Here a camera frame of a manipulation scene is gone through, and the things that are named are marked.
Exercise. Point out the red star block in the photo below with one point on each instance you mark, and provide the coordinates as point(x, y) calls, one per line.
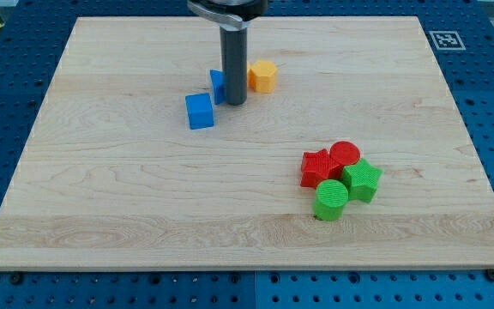
point(317, 167)

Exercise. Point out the light wooden board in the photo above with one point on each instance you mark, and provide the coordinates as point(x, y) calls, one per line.
point(112, 178)

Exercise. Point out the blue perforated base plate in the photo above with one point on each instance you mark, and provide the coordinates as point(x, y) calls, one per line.
point(31, 43)

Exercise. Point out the blue triangle block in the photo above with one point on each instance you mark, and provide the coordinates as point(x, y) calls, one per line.
point(217, 79)

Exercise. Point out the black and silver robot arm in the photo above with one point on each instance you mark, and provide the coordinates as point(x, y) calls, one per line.
point(232, 15)

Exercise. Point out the blue cube block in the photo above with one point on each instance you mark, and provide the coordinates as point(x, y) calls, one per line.
point(199, 110)

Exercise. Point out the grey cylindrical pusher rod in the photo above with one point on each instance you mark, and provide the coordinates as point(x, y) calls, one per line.
point(233, 47)

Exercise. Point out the black and white fiducial tag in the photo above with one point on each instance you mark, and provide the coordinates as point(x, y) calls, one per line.
point(447, 41)

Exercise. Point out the red cylinder block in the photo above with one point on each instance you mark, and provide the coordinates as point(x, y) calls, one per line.
point(344, 153)

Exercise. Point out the green star block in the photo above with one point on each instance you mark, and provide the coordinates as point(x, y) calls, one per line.
point(361, 179)

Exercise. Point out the yellow block behind rod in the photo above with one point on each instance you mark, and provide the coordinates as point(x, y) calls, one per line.
point(248, 74)

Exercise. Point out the green cylinder block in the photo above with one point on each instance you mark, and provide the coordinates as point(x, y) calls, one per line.
point(330, 199)

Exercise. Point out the yellow hexagon block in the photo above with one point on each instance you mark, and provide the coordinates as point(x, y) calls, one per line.
point(263, 76)

